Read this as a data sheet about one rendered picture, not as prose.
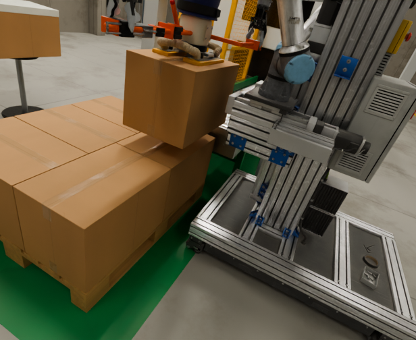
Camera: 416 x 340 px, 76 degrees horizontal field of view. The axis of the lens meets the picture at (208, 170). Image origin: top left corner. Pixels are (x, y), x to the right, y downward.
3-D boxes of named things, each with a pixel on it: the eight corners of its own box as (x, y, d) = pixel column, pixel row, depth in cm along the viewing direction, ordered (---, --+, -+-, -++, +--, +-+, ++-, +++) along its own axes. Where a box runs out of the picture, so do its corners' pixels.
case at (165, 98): (177, 105, 202) (186, 48, 182) (225, 123, 190) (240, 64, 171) (122, 124, 152) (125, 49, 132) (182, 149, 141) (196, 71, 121)
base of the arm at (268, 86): (290, 98, 133) (298, 78, 128) (285, 104, 121) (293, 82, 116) (262, 89, 137) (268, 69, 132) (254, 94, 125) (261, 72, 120)
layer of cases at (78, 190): (109, 137, 245) (111, 95, 225) (204, 181, 217) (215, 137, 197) (-50, 200, 147) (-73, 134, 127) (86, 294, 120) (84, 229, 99)
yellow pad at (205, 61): (209, 58, 166) (211, 50, 163) (223, 63, 163) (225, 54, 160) (182, 61, 137) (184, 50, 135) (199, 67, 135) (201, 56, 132)
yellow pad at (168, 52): (182, 50, 171) (184, 42, 168) (196, 54, 168) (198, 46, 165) (151, 52, 143) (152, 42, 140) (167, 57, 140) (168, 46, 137)
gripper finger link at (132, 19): (146, 31, 99) (140, 2, 95) (136, 30, 94) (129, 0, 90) (139, 32, 100) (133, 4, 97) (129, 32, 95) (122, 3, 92)
